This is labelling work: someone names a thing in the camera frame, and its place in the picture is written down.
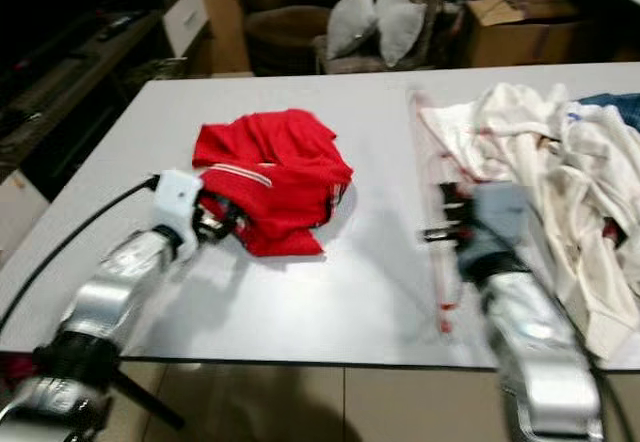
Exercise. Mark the round dark wooden tub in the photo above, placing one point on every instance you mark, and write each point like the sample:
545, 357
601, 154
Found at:
280, 42

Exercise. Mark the cream garment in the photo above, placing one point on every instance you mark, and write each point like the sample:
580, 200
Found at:
500, 122

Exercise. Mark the plain brown cardboard box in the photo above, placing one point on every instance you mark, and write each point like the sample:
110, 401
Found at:
525, 42

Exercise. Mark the red garment with white trim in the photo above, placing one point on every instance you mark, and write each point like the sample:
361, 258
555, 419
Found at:
280, 162

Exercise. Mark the grey pillow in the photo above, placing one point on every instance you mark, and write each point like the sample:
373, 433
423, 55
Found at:
402, 27
350, 22

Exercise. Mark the black remote control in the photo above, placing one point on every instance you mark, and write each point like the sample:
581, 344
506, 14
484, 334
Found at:
115, 25

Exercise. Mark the blue garment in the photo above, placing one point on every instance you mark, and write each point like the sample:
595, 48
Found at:
615, 107

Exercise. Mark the white drawer unit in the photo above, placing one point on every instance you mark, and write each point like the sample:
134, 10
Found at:
20, 212

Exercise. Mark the white side cabinet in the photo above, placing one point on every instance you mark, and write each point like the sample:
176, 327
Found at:
188, 17

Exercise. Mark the red plastic hanger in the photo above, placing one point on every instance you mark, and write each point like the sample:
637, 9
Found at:
443, 317

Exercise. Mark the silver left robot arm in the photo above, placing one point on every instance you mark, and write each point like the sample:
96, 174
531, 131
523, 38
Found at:
120, 282

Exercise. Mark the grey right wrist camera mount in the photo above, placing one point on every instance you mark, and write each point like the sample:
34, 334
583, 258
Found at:
495, 227

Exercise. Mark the tall beige cardboard box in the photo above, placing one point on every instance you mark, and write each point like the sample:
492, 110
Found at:
225, 22

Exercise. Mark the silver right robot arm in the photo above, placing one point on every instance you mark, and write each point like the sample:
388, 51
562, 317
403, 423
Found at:
540, 352

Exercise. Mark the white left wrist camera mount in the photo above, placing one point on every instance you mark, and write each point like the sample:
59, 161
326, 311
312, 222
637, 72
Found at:
178, 194

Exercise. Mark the black TV bench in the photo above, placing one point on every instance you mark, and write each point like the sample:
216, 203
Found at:
80, 72

